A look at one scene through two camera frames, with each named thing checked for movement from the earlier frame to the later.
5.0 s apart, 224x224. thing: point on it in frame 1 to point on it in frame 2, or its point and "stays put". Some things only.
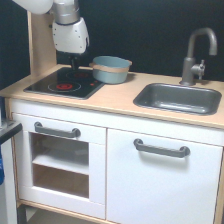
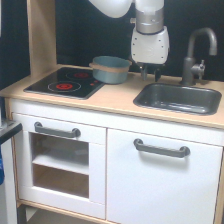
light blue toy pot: (109, 69) stays put
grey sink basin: (195, 100) stays put
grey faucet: (189, 68) stays put
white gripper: (72, 39) to (150, 49)
